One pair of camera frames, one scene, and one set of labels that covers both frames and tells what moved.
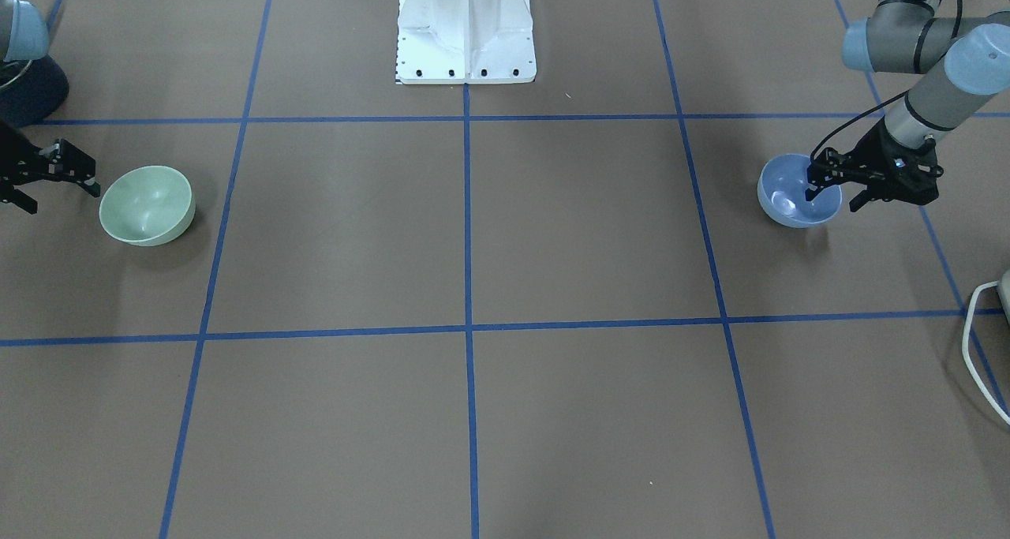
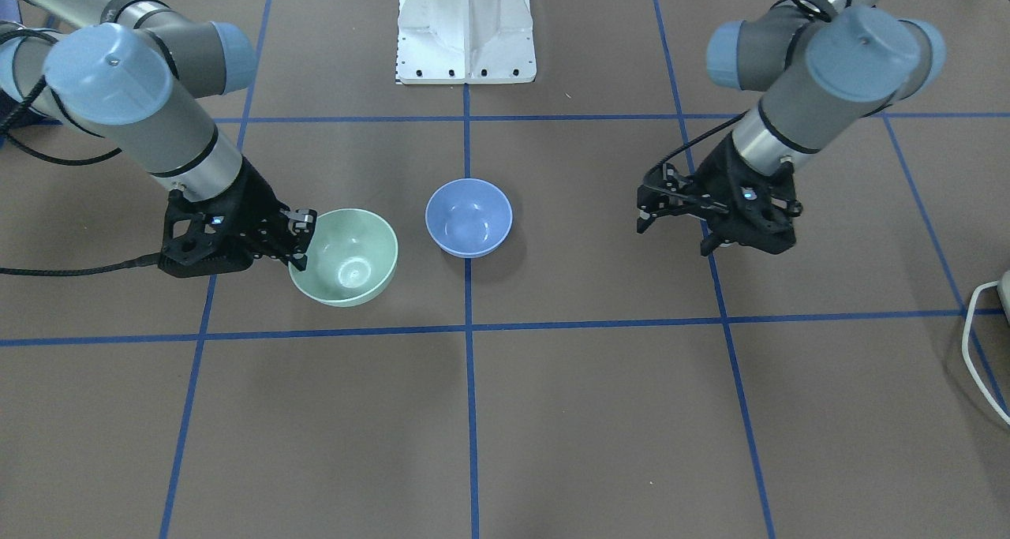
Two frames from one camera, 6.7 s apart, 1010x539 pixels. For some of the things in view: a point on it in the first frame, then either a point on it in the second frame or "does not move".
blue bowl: x=782 y=189 -> x=469 y=218
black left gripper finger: x=861 y=200 -> x=716 y=236
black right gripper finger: x=10 y=194 -> x=296 y=257
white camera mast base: x=465 y=27 does not move
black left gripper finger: x=828 y=169 -> x=668 y=192
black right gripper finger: x=62 y=161 -> x=301 y=222
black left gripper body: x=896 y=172 -> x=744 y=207
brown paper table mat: x=536 y=309 does not move
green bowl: x=147 y=206 -> x=353 y=254
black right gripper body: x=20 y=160 -> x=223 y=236
